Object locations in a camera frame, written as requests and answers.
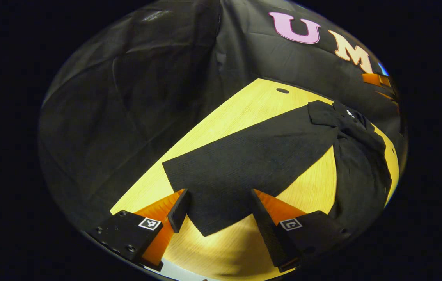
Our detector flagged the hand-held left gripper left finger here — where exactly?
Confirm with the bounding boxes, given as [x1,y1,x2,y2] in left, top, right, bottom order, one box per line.
[88,189,190,272]

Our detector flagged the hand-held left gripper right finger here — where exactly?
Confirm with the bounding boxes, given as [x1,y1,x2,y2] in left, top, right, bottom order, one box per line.
[250,189,352,273]

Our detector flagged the black button shirt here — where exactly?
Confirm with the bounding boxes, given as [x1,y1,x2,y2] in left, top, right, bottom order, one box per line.
[162,100,393,237]

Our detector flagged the black backdrop cloth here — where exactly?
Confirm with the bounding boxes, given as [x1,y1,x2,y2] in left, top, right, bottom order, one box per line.
[38,0,406,235]

